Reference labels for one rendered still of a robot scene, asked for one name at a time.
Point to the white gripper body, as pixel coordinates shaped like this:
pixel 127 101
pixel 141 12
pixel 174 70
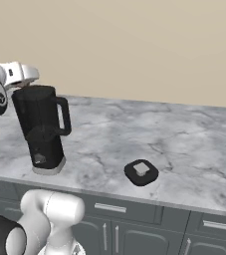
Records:
pixel 29 73

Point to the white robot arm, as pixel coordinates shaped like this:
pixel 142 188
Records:
pixel 51 209

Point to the black blender with grey base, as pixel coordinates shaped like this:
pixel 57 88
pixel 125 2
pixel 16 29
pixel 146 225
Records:
pixel 40 129

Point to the black blender lid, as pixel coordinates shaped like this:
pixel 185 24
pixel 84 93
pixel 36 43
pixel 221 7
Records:
pixel 141 172

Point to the grey cupboard door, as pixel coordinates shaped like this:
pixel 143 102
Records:
pixel 91 239
pixel 144 240
pixel 214 245
pixel 8 207

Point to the grey drawer front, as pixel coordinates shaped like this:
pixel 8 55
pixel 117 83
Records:
pixel 141 209
pixel 217 219

